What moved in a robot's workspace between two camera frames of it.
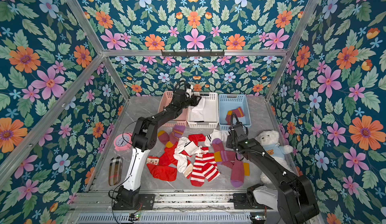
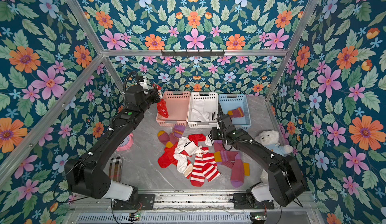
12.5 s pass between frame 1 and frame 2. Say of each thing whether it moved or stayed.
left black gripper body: moved
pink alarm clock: stayed
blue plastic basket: stayed
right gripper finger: moved
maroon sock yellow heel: stayed
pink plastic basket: stayed
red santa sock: moved
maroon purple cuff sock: stayed
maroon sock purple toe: stayed
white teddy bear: stayed
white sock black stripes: moved
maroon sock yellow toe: stayed
